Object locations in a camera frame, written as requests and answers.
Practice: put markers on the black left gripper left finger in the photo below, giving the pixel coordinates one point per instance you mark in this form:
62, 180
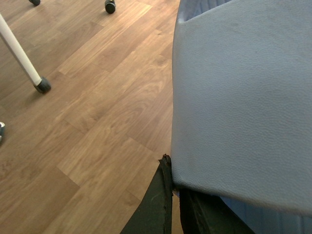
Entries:
154, 213

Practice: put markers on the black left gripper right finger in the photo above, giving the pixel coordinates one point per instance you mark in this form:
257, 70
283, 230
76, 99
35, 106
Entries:
208, 214

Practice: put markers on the light blue slipper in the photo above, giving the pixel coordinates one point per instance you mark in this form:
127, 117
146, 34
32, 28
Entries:
242, 108

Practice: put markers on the white leg with foot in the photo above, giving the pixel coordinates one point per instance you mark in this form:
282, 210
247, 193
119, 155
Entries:
41, 84

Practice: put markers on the grey white object at edge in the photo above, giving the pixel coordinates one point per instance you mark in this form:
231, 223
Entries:
2, 129

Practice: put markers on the black caster wheel far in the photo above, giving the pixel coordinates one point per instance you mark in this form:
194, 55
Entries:
110, 6

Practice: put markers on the black caster wheel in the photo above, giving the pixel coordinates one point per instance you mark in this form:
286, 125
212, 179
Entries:
35, 2
110, 6

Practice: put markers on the black caster wheel near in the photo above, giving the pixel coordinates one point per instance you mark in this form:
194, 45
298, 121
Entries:
35, 2

